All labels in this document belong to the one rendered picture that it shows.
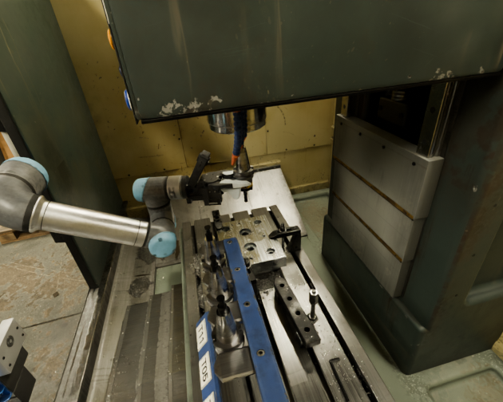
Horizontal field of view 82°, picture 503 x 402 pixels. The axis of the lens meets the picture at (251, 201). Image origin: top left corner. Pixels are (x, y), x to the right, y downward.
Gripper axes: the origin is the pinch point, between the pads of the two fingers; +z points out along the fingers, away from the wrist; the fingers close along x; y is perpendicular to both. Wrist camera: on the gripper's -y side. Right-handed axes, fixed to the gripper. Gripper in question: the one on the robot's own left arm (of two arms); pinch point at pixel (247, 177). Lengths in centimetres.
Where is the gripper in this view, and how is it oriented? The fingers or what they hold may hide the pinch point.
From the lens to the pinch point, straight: 88.3
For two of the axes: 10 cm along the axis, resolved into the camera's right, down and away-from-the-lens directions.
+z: 10.0, -0.6, -0.8
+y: 0.9, 8.5, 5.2
